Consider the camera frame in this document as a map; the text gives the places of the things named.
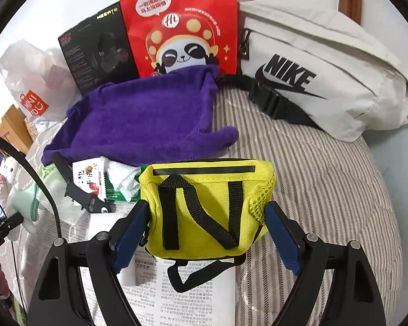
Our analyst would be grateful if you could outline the green tissue pack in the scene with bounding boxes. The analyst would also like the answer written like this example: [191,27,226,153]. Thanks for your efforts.
[6,164,69,234]

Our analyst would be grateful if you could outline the white snack packet tomato print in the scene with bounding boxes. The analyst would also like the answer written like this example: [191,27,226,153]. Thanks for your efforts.
[72,157,106,200]

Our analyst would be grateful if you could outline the green wipes packet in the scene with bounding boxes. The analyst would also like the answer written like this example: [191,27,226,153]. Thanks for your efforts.
[103,164,147,205]

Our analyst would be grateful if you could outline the white wet wipe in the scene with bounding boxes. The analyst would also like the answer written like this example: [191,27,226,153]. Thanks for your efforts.
[103,159,142,201]

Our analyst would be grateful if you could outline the yellow pouch with black straps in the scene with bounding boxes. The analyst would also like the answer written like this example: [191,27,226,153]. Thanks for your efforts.
[139,159,276,293]

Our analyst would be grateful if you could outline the white foam sponge block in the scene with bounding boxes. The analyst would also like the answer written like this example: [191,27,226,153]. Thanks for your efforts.
[86,213,136,287]

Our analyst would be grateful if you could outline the white plush toy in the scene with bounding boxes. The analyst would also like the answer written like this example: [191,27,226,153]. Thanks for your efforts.
[0,157,20,191]

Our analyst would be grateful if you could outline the newspaper sheet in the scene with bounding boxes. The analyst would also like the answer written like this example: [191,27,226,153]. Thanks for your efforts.
[50,203,237,326]

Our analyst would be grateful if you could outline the wooden furniture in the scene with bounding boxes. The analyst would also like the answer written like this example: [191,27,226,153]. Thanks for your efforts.
[0,105,33,155]

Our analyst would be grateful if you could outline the striped quilt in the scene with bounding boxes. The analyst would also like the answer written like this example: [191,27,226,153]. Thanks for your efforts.
[6,86,405,326]

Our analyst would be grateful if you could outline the white Miniso plastic bag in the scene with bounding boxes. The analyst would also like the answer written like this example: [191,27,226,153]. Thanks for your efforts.
[0,40,82,124]

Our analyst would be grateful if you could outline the purple fleece towel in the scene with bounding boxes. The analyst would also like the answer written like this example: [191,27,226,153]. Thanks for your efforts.
[42,65,239,166]

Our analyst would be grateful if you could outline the black headset box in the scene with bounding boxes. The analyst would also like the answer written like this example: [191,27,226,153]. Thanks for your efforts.
[58,2,139,96]

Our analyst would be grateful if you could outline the white Nike waist bag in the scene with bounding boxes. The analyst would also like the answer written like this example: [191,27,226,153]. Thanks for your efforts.
[217,0,408,142]

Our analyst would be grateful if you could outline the red panda paper bag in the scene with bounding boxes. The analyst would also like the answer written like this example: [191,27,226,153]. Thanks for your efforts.
[120,0,238,77]

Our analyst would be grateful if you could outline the black cable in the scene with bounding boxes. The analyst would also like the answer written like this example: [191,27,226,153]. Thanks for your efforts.
[0,129,64,245]

